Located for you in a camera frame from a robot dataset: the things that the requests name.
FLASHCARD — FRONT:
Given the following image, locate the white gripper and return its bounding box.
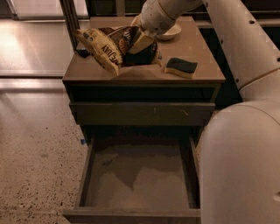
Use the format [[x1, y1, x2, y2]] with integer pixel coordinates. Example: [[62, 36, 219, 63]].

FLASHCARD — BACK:
[[129, 0, 176, 54]]

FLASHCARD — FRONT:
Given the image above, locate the brown chip bag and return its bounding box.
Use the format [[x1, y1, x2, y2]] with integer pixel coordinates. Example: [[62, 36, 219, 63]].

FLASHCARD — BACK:
[[73, 26, 162, 76]]

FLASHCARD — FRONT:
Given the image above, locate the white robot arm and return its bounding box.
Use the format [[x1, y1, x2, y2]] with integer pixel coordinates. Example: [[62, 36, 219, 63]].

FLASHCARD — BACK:
[[135, 0, 280, 224]]

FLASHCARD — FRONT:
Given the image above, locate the brown drawer cabinet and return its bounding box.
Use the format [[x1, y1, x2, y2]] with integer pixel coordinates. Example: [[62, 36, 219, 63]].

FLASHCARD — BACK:
[[63, 17, 225, 141]]

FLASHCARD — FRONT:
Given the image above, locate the closed top drawer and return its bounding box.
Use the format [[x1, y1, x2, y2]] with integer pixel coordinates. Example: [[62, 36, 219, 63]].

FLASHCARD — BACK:
[[70, 102, 215, 126]]

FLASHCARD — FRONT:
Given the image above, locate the open middle drawer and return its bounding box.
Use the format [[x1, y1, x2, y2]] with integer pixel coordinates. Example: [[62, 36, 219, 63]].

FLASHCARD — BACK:
[[63, 139, 201, 224]]

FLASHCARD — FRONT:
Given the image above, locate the white ceramic bowl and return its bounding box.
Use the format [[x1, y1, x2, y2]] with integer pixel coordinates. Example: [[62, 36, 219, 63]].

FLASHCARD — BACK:
[[157, 24, 182, 40]]

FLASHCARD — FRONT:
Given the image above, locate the green yellow sponge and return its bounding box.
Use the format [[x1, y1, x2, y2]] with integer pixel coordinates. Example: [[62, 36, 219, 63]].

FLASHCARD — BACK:
[[164, 58, 198, 79]]

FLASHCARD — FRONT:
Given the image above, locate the black snack bar packet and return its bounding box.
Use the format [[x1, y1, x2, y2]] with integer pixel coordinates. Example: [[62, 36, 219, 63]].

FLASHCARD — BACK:
[[76, 49, 90, 58]]

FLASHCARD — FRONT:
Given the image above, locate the blue tape piece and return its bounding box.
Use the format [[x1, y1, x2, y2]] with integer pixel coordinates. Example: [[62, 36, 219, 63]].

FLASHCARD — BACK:
[[80, 139, 87, 145]]

